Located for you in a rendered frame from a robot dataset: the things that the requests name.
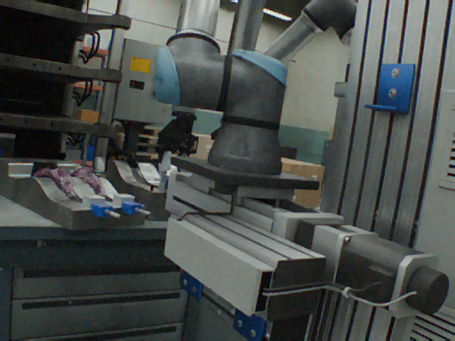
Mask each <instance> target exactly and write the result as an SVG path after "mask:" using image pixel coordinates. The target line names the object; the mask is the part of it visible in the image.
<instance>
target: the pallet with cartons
mask: <svg viewBox="0 0 455 341"><path fill-rule="evenodd" d="M281 158H282V162H283V167H282V171H285V172H289V173H291V174H295V175H297V176H303V177H306V178H311V179H314V180H317V181H319V182H320V187H319V189H318V190H306V189H295V193H294V198H293V200H289V201H291V202H297V203H299V204H302V205H305V206H309V207H313V208H318V205H319V200H320V193H321V184H322V180H323V172H324V166H321V165H317V164H310V163H303V162H299V161H295V160H291V159H287V158H283V157H281Z"/></svg>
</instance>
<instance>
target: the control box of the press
mask: <svg viewBox="0 0 455 341"><path fill-rule="evenodd" d="M159 46H162V45H159V44H152V43H145V42H142V41H137V40H134V39H129V38H124V45H123V50H122V56H121V59H120V64H119V69H120V71H122V73H123V78H122V82H120V83H119V84H117V85H116V92H115V98H114V104H113V110H112V116H111V124H112V125H113V121H114V119H116V120H117V122H118V123H120V122H121V124H122V126H123V127H124V142H123V150H126V151H129V152H131V153H135V154H137V148H138V142H139V136H140V133H141V130H143V129H144V128H145V126H150V125H152V123H156V124H161V125H166V120H167V114H168V108H169V105H167V104H164V103H161V102H160V101H158V100H157V99H156V63H157V48H158V47H159ZM119 69H118V70H119ZM108 142H109V144H110V146H111V147H112V149H116V147H115V144H114V143H113V141H112V139H111V138H110V139H108Z"/></svg>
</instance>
